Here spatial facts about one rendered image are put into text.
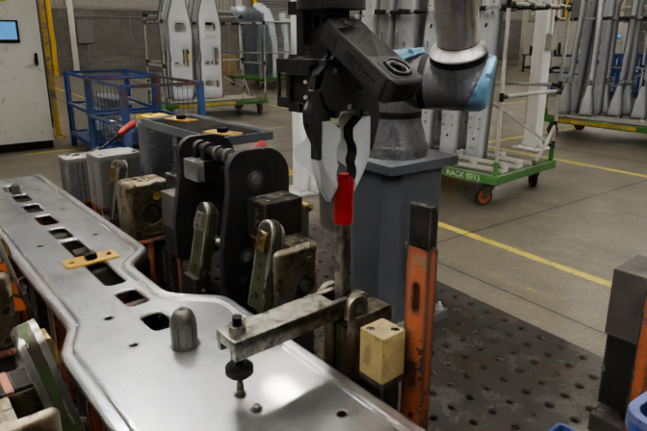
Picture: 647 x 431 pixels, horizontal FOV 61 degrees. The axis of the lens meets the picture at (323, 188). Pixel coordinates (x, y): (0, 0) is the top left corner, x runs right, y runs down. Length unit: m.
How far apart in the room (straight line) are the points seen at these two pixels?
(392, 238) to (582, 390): 0.47
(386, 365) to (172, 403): 0.22
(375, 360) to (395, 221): 0.65
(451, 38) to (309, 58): 0.56
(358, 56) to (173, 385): 0.39
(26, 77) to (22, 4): 0.84
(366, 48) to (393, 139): 0.68
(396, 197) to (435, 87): 0.24
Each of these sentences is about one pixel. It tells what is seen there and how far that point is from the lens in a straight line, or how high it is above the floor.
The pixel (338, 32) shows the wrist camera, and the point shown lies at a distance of 0.55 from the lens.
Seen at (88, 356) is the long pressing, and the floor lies 1.00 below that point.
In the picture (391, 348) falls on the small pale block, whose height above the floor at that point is 1.05.
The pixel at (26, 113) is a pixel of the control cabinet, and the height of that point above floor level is 0.46.
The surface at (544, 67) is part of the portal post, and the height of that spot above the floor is 1.00.
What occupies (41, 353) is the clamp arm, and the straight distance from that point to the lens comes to 0.54.
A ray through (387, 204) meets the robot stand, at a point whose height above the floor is 1.01.
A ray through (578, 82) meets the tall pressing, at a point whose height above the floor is 0.74.
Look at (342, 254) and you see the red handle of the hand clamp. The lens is 0.62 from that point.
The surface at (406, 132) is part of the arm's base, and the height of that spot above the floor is 1.16.
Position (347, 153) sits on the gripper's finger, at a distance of 0.61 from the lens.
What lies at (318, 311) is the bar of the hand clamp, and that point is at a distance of 0.61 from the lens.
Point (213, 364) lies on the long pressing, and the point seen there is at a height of 1.00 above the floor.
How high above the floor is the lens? 1.35
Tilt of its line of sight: 15 degrees down
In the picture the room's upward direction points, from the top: straight up
